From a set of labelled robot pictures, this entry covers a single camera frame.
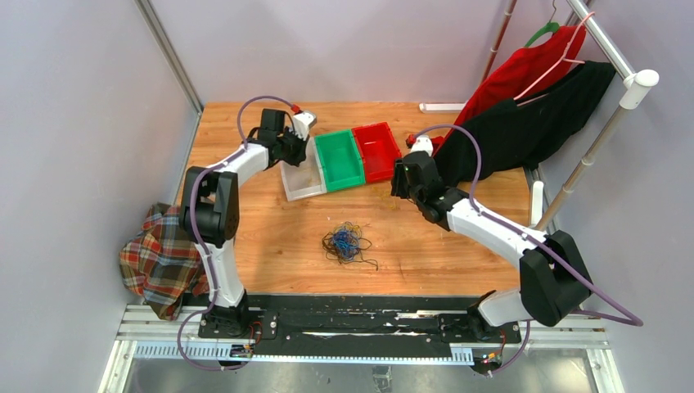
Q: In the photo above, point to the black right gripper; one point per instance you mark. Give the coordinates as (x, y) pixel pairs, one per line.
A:
(397, 182)

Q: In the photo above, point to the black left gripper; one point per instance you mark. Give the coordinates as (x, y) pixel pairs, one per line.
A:
(301, 155)

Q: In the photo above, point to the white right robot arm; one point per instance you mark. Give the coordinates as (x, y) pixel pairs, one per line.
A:
(553, 276)

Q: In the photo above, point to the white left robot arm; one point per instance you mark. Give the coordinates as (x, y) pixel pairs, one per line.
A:
(210, 210)

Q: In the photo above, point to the white translucent plastic bin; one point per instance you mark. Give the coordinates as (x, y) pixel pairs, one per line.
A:
(305, 180)

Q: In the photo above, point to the red plastic bin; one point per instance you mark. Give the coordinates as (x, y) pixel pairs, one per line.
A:
(378, 149)

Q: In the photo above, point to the green plastic bin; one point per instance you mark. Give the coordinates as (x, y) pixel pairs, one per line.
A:
(341, 161)

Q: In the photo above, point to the black shirt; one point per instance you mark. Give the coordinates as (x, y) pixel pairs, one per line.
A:
(513, 134)

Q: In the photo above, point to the pink hanger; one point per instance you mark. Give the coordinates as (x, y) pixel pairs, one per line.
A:
(563, 58)

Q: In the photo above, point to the red shirt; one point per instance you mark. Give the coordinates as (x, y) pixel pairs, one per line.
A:
(493, 99)

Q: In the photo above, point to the plaid cloth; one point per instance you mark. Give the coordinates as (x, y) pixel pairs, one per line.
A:
(161, 263)

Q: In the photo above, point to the green hanger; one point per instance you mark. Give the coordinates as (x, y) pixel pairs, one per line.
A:
(551, 27)

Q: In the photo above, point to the silver clothes rack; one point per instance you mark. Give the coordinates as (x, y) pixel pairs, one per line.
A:
(600, 128)

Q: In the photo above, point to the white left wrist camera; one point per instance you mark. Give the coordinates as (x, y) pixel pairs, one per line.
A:
(302, 123)

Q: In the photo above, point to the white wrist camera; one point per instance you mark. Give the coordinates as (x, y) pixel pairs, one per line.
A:
(422, 143)
(302, 123)

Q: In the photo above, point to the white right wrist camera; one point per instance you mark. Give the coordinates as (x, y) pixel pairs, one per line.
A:
(422, 143)

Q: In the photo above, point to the yellow cable scraps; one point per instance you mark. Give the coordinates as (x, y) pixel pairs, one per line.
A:
(386, 201)

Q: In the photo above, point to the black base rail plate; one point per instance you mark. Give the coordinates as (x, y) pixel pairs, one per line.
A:
(356, 327)

